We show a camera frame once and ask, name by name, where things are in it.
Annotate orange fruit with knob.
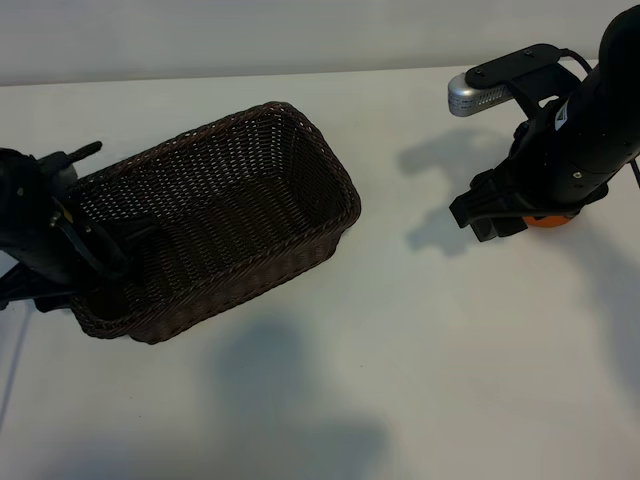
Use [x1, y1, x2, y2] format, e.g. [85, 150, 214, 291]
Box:
[522, 213, 577, 229]

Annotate dark brown wicker basket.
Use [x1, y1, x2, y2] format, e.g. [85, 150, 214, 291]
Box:
[69, 101, 362, 345]

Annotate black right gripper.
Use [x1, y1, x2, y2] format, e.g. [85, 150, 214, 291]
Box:
[449, 99, 610, 244]

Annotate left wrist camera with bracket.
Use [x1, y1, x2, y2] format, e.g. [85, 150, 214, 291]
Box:
[33, 148, 84, 189]

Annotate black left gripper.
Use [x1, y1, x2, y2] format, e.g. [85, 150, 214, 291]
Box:
[0, 194, 162, 314]

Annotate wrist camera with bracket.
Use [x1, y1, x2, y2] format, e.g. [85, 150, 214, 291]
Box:
[33, 148, 84, 189]
[446, 43, 584, 120]

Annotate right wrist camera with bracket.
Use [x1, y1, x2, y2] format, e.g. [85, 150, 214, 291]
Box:
[446, 43, 584, 120]

